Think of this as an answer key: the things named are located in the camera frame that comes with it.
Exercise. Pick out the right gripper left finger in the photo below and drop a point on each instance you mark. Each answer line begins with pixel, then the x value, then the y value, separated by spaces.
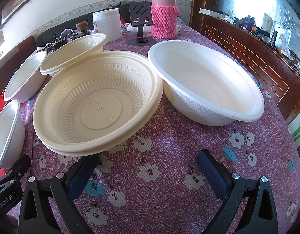
pixel 36 215

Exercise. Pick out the cream ribbed plastic bowl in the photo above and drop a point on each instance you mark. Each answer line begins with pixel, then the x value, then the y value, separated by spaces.
pixel 97 103

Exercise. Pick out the maroon armchair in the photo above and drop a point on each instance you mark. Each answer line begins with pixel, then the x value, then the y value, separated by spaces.
pixel 14 59

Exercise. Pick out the pink knit-sleeved thermos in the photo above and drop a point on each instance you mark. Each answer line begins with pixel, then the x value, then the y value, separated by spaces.
pixel 164 14

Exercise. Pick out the large white foam bowl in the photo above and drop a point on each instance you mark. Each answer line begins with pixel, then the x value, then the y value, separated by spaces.
pixel 205 85

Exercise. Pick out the black phone stand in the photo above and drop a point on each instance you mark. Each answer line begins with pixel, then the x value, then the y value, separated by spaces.
pixel 140 15

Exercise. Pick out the black round device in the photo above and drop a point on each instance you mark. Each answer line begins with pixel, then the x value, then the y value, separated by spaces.
pixel 58 42

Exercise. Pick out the purple floral tablecloth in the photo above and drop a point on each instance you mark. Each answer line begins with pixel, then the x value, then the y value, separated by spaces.
pixel 151 183

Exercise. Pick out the small white foam bowl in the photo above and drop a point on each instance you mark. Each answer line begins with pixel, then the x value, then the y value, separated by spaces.
pixel 12 133

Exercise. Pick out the wooden sideboard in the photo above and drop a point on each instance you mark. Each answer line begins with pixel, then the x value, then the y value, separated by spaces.
pixel 264 63

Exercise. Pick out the black leather sofa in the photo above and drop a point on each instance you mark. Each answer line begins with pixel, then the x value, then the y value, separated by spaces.
pixel 46 36

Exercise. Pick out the dark bottle with cork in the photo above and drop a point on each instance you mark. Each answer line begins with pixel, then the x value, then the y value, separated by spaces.
pixel 82 28

